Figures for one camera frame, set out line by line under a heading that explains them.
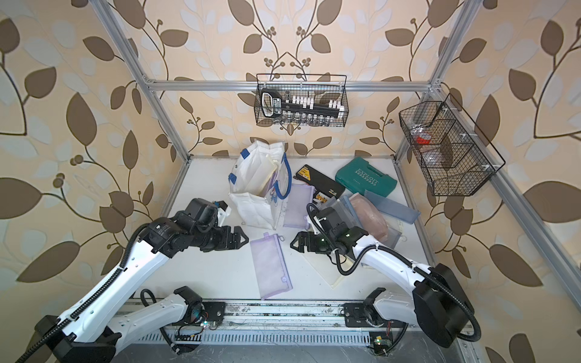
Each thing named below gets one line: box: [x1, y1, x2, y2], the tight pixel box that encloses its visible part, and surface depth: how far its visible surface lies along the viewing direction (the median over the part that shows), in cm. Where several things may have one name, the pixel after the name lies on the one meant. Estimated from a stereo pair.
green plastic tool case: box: [335, 156, 398, 197], surface depth 107 cm
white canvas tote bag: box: [228, 140, 293, 230], surface depth 96 cm
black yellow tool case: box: [292, 164, 345, 203], surface depth 111 cm
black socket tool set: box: [260, 87, 345, 125], surface depth 86 cm
